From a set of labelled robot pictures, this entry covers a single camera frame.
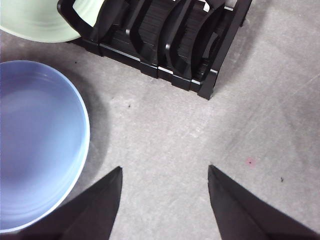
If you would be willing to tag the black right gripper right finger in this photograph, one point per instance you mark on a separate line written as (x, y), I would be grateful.
(240, 217)

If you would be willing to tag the pale green plate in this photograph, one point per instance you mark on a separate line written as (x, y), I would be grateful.
(30, 22)

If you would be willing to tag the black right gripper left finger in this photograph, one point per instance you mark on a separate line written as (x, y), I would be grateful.
(95, 212)

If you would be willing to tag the blue plate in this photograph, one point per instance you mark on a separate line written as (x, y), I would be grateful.
(37, 137)

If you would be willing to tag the black plastic plate rack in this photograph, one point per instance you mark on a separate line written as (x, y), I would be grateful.
(150, 35)

